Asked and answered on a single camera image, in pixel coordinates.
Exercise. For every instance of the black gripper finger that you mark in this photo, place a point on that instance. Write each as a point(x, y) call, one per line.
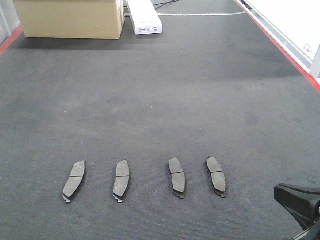
point(303, 203)

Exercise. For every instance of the dark brake pad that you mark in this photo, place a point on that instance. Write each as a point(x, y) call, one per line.
point(122, 180)
point(178, 179)
point(74, 182)
point(217, 176)

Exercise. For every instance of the long white box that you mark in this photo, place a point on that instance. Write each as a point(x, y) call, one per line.
point(144, 18)

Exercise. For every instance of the cardboard box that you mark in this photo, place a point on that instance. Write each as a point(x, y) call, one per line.
point(71, 19)

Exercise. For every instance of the white conveyor side rail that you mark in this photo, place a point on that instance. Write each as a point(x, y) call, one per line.
point(294, 27)

